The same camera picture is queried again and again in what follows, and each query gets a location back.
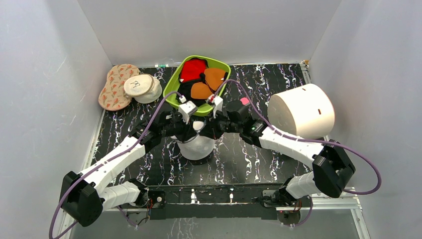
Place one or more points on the floral beige laundry bag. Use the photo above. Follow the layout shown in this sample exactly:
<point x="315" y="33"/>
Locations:
<point x="113" y="96"/>

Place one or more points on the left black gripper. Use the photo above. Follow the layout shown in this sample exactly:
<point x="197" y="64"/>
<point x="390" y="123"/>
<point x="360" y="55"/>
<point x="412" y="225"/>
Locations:
<point x="188" y="131"/>

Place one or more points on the small pink eraser block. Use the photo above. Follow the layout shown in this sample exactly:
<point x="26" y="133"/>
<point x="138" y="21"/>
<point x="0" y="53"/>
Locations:
<point x="245" y="101"/>

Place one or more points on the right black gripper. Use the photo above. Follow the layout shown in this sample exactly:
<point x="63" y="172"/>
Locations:
<point x="214" y="123"/>

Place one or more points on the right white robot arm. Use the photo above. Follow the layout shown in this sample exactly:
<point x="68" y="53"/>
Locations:
<point x="331" y="168"/>

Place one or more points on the white mesh laundry bag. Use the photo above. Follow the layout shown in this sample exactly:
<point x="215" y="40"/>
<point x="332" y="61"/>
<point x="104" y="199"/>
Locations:
<point x="197" y="147"/>

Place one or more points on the cream round laundry bag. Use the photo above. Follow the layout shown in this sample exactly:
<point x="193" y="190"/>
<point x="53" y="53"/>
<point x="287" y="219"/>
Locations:
<point x="144" y="88"/>

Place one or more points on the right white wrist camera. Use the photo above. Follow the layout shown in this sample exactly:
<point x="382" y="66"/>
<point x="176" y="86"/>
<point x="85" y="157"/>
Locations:
<point x="216" y="102"/>

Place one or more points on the orange black bra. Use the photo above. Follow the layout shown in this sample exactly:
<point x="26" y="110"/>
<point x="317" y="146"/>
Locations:
<point x="198" y="91"/>

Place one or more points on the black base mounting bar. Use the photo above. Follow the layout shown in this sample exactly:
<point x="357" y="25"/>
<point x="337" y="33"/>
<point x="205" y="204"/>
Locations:
<point x="222" y="201"/>

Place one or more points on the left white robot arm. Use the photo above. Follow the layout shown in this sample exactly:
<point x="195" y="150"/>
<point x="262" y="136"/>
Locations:
<point x="85" y="195"/>

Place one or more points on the green plastic tray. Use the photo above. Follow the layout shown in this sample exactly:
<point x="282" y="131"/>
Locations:
<point x="173" y="84"/>

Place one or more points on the large white cylinder bag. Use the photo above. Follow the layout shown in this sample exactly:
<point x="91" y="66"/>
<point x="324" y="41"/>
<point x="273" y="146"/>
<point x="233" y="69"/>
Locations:
<point x="304" y="111"/>

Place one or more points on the red bra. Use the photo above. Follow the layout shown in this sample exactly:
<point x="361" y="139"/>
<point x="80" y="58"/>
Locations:
<point x="193" y="69"/>

